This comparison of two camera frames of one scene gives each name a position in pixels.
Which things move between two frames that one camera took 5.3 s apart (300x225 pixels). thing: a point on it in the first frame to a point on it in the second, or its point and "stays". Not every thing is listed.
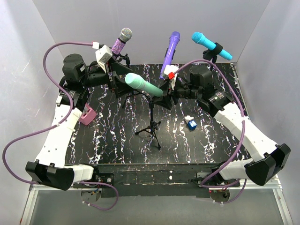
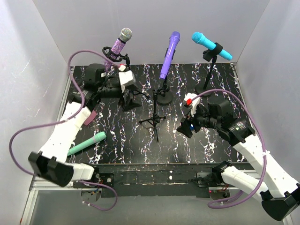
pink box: x=88 y=115 stays
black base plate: x=158 y=179 stays
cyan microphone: x=199 y=38 stays
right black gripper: x=166 y=86 to x=184 y=128
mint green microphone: x=134 y=80 to x=86 y=143
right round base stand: x=212 y=54 stays
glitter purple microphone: x=125 y=35 stays
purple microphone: x=174 y=39 stays
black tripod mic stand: x=153 y=126 to x=155 y=118
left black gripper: x=120 y=86 to x=131 y=102
